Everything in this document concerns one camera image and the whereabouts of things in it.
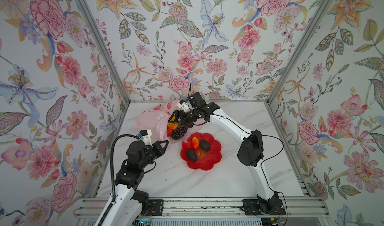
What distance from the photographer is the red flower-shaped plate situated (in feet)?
2.87

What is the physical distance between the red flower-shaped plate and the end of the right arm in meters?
0.17

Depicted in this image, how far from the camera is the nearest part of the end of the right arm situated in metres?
0.67
